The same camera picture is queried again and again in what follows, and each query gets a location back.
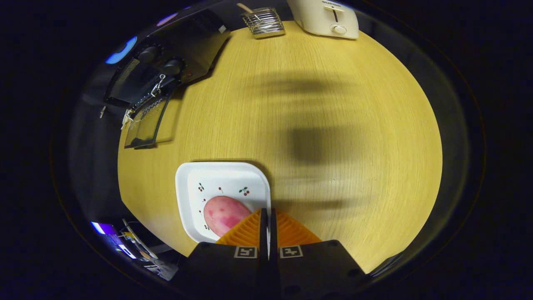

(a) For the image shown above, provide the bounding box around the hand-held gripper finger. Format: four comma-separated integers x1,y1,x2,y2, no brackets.
177,207,269,294
269,207,369,295

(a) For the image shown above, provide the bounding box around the pink potato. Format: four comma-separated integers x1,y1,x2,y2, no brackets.
203,196,252,237

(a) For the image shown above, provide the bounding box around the white cherry print plate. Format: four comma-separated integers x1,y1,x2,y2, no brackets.
175,162,272,244

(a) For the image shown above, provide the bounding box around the black toaster oven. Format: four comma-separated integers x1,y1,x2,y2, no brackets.
103,7,232,150

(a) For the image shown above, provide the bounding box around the white pop-up toaster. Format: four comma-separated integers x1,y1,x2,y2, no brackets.
287,0,360,40

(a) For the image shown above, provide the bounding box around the bright screen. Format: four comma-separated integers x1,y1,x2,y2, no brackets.
91,222,125,246

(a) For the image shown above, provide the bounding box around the metal wire rack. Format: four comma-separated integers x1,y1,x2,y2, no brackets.
242,7,286,40

